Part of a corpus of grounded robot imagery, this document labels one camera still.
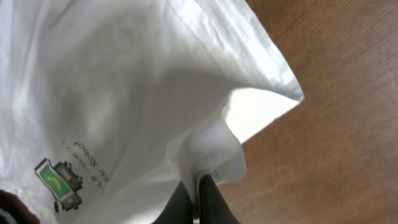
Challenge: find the white robot print t-shirt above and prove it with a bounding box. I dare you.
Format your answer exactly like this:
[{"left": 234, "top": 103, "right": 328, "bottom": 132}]
[{"left": 1, "top": 0, "right": 304, "bottom": 223}]

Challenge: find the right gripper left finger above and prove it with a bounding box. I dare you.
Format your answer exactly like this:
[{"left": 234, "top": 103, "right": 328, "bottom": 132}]
[{"left": 153, "top": 182, "right": 193, "bottom": 224}]

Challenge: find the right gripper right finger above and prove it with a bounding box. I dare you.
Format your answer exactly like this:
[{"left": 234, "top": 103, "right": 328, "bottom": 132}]
[{"left": 199, "top": 175, "right": 240, "bottom": 224}]

